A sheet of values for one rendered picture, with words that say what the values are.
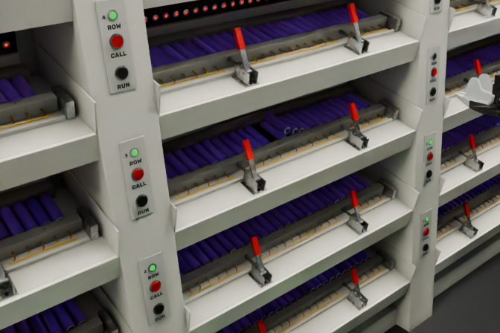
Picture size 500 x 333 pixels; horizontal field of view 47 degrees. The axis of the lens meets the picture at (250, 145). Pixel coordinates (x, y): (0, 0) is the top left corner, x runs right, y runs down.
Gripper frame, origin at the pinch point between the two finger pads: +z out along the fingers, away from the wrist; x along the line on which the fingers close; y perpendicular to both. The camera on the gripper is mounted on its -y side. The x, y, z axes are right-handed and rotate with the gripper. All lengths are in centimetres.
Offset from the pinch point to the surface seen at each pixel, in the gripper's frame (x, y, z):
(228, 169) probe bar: 50, -4, 14
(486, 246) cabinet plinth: -36, -56, 12
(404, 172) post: 4.7, -18.4, 10.2
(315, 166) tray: 33.3, -7.0, 8.6
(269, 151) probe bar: 40.0, -3.3, 14.0
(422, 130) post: 2.5, -8.1, 7.3
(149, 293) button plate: 71, -16, 7
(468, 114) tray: -15.7, -9.5, 7.9
